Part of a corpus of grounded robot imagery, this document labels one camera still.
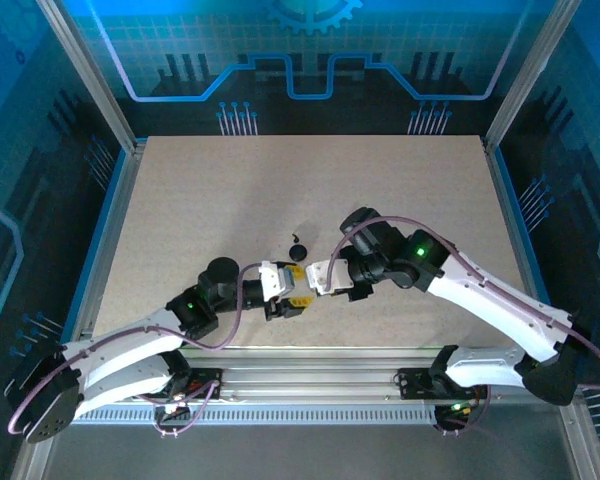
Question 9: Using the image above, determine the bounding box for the arm base electronics with LEDs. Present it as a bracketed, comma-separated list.
[435, 399, 481, 436]
[159, 394, 191, 416]

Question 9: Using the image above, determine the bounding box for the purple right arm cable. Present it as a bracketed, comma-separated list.
[324, 214, 600, 436]

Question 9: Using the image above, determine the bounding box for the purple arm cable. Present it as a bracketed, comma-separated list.
[324, 214, 600, 436]
[7, 262, 264, 444]

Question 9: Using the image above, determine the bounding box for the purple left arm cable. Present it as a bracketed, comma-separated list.
[7, 262, 264, 444]

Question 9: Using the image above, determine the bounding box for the aluminium mounting rail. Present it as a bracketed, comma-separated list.
[62, 346, 581, 416]

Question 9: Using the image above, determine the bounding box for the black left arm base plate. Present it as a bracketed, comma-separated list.
[167, 367, 225, 401]

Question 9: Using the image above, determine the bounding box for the slotted grey cable duct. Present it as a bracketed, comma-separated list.
[72, 407, 444, 426]

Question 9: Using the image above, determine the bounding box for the aluminium side rail blue edge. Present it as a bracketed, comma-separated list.
[54, 137, 149, 366]
[481, 137, 571, 366]

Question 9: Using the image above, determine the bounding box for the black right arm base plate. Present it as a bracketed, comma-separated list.
[397, 368, 491, 401]

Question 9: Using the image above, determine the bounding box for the aluminium frame post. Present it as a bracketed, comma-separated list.
[482, 0, 584, 154]
[35, 0, 149, 154]

